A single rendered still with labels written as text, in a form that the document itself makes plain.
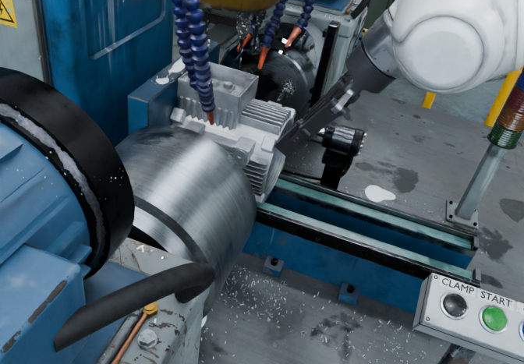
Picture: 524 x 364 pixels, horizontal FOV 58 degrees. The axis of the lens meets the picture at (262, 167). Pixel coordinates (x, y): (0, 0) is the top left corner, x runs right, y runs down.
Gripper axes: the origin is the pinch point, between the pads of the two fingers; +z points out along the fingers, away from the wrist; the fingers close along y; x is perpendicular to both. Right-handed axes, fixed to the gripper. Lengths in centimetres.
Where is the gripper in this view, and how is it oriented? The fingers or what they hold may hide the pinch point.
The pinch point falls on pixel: (293, 138)
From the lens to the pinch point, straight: 81.5
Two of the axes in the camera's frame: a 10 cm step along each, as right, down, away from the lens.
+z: -5.9, 5.4, 6.0
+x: 7.4, 6.5, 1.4
